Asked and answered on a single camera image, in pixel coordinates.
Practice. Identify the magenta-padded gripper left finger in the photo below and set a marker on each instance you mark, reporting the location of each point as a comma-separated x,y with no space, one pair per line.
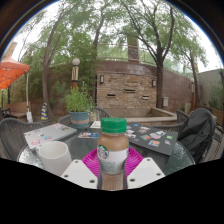
78,174

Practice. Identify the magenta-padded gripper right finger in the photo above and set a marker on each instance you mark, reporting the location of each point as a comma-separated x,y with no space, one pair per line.
146,173

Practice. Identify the green-capped coffee drink bottle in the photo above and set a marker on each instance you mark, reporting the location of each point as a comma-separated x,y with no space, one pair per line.
112,150

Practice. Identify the white cup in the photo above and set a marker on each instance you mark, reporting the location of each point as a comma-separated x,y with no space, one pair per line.
55,156

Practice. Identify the black laptop with stickers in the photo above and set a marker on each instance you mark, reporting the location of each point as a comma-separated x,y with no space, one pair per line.
151,138

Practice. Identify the colourful sticker sheet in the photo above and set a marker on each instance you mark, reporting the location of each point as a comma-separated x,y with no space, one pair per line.
88,135

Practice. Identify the silver laptop with stickers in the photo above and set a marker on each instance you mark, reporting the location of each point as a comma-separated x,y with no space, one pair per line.
50,135

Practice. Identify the white printed paper sheet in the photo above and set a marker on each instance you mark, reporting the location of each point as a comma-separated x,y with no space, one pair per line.
96,125

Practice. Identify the yellow and blue striped cone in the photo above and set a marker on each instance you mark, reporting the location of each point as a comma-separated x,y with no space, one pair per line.
44,112

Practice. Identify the green plant in blue pot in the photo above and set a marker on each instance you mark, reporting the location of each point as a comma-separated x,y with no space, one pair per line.
79,100

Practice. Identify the white umbrella base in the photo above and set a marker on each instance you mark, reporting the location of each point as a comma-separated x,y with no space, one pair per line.
29,117

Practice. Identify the wooden bench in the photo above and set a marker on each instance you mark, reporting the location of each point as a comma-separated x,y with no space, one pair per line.
18,108

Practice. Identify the orange patio umbrella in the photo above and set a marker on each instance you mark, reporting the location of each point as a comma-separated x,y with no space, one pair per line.
11,71

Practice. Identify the grey wall box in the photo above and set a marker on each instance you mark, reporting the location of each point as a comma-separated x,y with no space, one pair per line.
165,102

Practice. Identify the black wall lamp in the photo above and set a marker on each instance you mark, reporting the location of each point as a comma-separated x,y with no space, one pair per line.
102,79
154,83

